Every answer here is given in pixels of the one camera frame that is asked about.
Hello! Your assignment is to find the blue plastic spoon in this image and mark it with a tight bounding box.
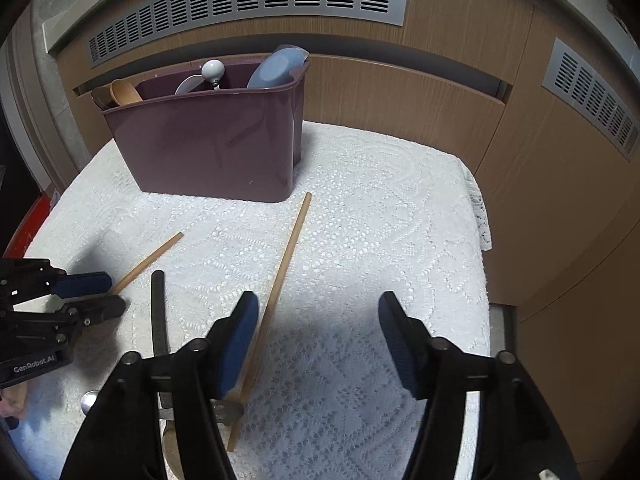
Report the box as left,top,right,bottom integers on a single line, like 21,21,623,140
247,44,309,89

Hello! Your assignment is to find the red box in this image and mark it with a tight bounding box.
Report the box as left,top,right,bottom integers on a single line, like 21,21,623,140
3,194,51,258

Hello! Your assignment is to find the grey ventilation grille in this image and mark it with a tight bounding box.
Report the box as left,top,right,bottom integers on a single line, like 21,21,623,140
541,38,639,160
87,0,407,67

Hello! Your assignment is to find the dark wooden spatula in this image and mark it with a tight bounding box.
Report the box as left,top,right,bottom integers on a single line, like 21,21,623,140
90,84,118,110

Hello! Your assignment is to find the purple plastic utensil caddy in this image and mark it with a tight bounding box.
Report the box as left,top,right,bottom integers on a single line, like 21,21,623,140
102,58,308,203

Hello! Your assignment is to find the wooden chopstick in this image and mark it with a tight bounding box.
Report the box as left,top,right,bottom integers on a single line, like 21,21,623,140
226,192,314,453
110,232,184,295

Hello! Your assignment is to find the white plastic spoon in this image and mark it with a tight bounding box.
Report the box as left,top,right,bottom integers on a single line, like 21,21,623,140
175,58,226,96

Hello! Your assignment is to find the person's left hand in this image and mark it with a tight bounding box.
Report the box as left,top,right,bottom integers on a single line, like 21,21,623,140
0,382,28,420

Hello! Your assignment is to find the wooden spoon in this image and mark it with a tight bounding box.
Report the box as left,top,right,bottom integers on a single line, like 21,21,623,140
108,79,142,106

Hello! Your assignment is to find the black-handled translucent spoon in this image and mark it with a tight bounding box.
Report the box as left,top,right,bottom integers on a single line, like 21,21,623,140
151,270,180,474

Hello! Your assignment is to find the white lace table mat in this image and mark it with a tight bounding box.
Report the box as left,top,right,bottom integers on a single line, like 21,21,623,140
8,120,494,480

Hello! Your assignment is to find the metal shovel-handle spoon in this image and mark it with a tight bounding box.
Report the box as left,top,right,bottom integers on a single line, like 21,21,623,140
80,390,244,427

